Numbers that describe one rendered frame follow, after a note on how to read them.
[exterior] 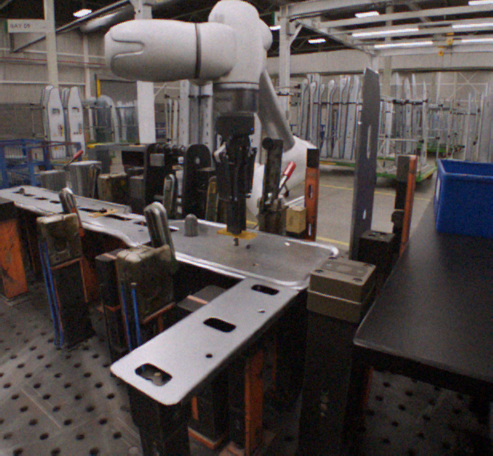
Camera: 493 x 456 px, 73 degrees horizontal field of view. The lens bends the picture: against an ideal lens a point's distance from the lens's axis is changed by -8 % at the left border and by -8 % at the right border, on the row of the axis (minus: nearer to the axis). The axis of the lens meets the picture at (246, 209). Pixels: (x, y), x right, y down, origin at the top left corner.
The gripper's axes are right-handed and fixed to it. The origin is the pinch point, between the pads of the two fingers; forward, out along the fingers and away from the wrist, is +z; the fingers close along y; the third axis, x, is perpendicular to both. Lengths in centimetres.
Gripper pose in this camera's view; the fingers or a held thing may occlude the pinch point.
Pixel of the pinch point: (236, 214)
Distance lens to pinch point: 74.8
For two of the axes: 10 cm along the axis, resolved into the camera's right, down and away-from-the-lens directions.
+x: 8.4, 1.4, -5.2
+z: 0.0, 9.7, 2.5
